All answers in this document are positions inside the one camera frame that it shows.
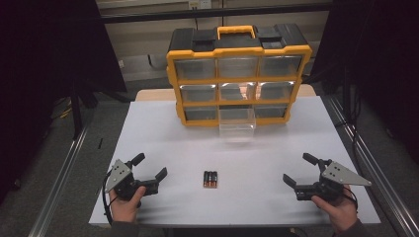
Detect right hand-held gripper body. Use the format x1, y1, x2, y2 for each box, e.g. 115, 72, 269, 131
293, 159, 373, 202

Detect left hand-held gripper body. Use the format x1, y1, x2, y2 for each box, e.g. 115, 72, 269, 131
104, 159, 160, 201

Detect clear plastic drawer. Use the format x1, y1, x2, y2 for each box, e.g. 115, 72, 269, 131
217, 108, 257, 141

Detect yellow and black organizer cabinet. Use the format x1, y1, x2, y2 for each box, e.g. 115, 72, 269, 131
166, 24, 313, 128

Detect person's left hand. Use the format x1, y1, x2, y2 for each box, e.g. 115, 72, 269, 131
108, 186, 147, 224

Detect person's right hand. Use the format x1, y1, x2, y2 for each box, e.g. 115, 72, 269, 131
310, 186, 359, 233

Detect black stand leg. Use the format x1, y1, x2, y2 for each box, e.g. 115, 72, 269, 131
70, 82, 84, 140

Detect set of clear cabinet drawers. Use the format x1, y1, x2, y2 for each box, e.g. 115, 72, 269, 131
173, 54, 303, 121

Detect black curtain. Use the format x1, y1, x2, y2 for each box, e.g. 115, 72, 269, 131
310, 0, 419, 166
0, 0, 128, 205

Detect black horizontal bar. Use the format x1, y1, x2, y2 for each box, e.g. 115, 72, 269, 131
100, 3, 332, 24

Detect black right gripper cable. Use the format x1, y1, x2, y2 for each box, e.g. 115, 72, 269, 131
342, 191, 360, 211

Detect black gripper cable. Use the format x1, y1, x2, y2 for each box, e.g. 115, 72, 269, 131
342, 191, 360, 211
102, 171, 115, 217

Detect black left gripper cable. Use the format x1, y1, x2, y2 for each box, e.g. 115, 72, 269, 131
102, 171, 115, 217

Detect metal floor rail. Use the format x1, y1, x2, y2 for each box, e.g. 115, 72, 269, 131
28, 126, 90, 237
324, 95, 419, 237

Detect white wall outlet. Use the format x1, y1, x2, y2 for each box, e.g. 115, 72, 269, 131
188, 0, 212, 10

